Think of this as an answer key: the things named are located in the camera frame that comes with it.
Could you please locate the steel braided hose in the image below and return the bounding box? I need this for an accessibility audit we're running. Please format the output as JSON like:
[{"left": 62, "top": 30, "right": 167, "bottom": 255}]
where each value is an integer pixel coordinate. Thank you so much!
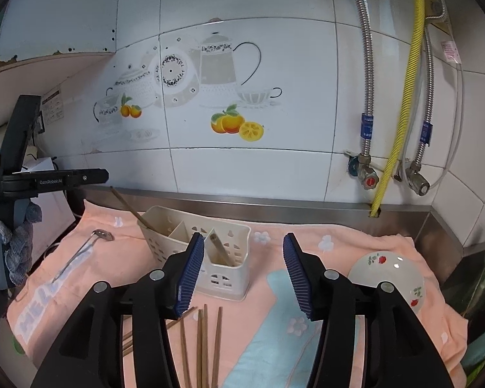
[
  {"left": 413, "top": 0, "right": 450, "bottom": 170},
  {"left": 343, "top": 0, "right": 376, "bottom": 159}
]

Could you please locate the pink label tag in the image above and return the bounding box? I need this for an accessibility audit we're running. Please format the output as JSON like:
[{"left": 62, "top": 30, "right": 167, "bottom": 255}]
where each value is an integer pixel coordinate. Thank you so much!
[{"left": 440, "top": 40, "right": 464, "bottom": 64}]

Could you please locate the peach towel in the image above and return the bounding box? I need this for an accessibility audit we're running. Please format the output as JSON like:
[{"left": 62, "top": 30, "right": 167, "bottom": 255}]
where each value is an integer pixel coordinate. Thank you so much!
[{"left": 6, "top": 198, "right": 469, "bottom": 388}]

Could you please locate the green glass bottle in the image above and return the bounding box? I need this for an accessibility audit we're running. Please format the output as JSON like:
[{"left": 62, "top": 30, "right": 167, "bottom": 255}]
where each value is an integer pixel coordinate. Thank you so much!
[{"left": 461, "top": 251, "right": 485, "bottom": 320}]

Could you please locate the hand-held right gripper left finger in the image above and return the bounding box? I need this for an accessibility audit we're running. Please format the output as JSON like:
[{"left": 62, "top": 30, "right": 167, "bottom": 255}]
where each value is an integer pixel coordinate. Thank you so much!
[{"left": 30, "top": 232, "right": 206, "bottom": 388}]

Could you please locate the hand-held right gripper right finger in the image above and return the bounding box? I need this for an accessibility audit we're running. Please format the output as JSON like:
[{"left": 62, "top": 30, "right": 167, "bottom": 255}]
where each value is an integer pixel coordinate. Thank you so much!
[{"left": 282, "top": 232, "right": 455, "bottom": 388}]

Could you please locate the white floral bowl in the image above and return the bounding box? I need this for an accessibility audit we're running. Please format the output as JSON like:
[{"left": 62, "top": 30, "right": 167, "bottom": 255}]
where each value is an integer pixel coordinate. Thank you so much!
[{"left": 348, "top": 252, "right": 426, "bottom": 313}]

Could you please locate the cream plastic utensil basket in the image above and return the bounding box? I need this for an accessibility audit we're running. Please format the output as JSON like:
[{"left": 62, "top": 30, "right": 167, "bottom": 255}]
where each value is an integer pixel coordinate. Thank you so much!
[{"left": 136, "top": 205, "right": 252, "bottom": 303}]

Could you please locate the steel angle valve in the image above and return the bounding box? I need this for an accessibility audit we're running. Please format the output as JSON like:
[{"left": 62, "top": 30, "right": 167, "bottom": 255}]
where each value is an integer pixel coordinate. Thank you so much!
[{"left": 393, "top": 161, "right": 431, "bottom": 197}]

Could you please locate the wall label sticker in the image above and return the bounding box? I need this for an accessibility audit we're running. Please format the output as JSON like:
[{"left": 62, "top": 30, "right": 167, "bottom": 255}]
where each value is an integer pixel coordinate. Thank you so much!
[{"left": 40, "top": 88, "right": 66, "bottom": 125}]

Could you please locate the metal slotted spoon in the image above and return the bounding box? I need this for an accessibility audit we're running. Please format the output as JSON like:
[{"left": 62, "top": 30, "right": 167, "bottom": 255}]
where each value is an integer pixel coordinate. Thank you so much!
[{"left": 50, "top": 230, "right": 114, "bottom": 286}]

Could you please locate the braided hose with grey valve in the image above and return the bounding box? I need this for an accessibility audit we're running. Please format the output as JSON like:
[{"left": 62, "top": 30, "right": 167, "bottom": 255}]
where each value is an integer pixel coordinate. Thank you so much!
[{"left": 399, "top": 44, "right": 466, "bottom": 187}]

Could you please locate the brass valve with red handle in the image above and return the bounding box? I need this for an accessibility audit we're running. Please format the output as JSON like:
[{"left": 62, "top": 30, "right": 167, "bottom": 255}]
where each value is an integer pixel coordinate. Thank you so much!
[{"left": 345, "top": 150, "right": 381, "bottom": 189}]

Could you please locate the person's left hand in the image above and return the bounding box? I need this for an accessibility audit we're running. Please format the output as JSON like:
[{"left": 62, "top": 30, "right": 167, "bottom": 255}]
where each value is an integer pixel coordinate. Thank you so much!
[{"left": 0, "top": 201, "right": 43, "bottom": 288}]

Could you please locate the white appliance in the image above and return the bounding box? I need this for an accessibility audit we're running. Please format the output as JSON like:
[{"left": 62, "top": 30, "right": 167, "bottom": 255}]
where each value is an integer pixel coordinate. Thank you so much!
[{"left": 22, "top": 156, "right": 77, "bottom": 249}]

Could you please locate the yellow gas hose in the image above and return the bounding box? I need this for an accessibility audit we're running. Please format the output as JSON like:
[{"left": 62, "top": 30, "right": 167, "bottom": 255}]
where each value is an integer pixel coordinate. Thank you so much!
[{"left": 370, "top": 0, "right": 424, "bottom": 216}]

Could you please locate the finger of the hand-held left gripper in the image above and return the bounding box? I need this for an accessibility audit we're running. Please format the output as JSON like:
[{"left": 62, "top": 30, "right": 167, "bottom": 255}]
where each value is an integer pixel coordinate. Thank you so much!
[{"left": 64, "top": 168, "right": 109, "bottom": 190}]

